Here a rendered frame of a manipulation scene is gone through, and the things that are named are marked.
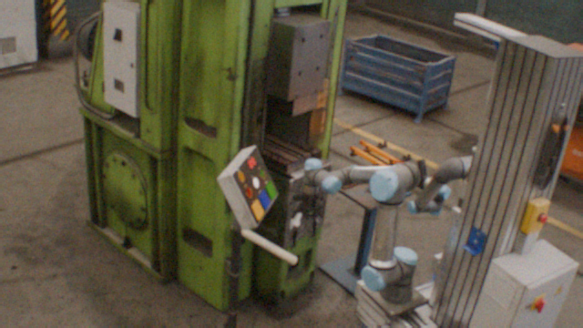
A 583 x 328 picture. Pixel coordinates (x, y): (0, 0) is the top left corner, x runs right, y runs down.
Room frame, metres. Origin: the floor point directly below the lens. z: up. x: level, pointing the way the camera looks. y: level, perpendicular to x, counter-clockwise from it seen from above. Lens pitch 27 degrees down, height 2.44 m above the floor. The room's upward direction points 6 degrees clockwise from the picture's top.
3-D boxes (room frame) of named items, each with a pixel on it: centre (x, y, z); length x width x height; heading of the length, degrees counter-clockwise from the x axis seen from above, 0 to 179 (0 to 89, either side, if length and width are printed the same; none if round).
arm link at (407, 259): (2.05, -0.52, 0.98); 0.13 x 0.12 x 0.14; 131
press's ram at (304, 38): (3.13, 0.10, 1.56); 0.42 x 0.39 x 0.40; 52
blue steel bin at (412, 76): (6.91, -1.17, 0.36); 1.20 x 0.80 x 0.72; 53
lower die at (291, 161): (3.10, 0.12, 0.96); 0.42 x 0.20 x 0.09; 52
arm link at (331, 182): (2.28, -0.18, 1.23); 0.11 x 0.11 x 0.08; 41
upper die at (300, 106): (3.10, 0.12, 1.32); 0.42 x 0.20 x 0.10; 52
